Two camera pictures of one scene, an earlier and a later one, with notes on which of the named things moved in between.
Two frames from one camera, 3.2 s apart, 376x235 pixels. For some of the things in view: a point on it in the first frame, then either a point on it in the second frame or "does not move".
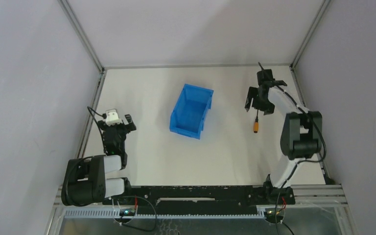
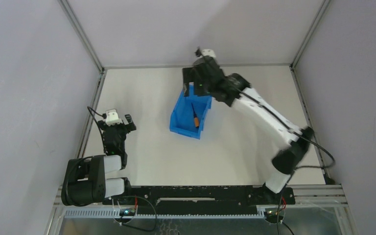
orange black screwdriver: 256,125 to 196,118
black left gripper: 118,129 does not move
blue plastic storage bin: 188,115 does not move
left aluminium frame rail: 91,114 does not move
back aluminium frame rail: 159,67 does not move
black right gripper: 253,93 to 190,75
